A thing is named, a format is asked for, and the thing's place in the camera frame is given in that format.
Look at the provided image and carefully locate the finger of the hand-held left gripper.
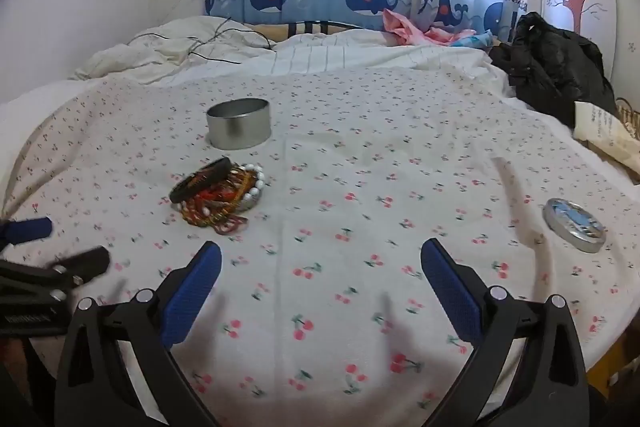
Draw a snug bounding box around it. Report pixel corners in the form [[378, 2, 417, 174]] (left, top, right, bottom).
[[0, 216, 54, 251], [47, 246, 111, 286]]

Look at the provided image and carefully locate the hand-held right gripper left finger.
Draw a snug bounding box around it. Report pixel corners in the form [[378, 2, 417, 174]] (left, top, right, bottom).
[[54, 240, 223, 427]]

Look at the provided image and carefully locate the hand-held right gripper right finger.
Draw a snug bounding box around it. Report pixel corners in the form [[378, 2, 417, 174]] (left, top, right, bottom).
[[420, 238, 601, 427]]

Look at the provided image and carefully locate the pile of bracelets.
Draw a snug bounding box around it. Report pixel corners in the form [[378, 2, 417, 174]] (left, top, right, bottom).
[[169, 157, 266, 236]]

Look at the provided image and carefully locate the black bangle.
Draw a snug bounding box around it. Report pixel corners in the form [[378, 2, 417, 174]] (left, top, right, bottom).
[[169, 157, 235, 204]]

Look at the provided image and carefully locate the round silver tin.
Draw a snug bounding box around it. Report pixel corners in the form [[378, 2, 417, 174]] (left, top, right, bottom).
[[205, 98, 272, 150]]

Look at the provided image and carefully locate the cherry print bedsheet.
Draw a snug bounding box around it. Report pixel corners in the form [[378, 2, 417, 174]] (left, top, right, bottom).
[[0, 66, 640, 427]]

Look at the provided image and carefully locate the round tin lid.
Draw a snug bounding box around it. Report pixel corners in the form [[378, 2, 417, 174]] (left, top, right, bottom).
[[542, 198, 606, 254]]

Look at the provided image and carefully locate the white paper bag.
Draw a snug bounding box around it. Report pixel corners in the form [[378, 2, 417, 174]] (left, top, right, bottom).
[[572, 100, 640, 184]]

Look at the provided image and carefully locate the black jacket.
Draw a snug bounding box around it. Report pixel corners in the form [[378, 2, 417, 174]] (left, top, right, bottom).
[[489, 11, 619, 128]]

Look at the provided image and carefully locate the light blue cloth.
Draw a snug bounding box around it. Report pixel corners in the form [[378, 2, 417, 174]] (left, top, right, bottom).
[[449, 31, 495, 51]]

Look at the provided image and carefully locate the pink cloth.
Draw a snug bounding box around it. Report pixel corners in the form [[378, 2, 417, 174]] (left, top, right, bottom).
[[382, 8, 465, 48]]

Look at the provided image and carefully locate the white striped duvet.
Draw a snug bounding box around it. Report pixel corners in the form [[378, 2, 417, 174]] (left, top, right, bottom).
[[69, 15, 517, 98]]

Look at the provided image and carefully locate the wooden headboard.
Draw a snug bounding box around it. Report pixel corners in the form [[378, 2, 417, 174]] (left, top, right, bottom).
[[249, 20, 387, 44]]

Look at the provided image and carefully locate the thin black cable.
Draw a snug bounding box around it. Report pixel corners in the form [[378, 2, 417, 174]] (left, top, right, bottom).
[[127, 16, 277, 66]]

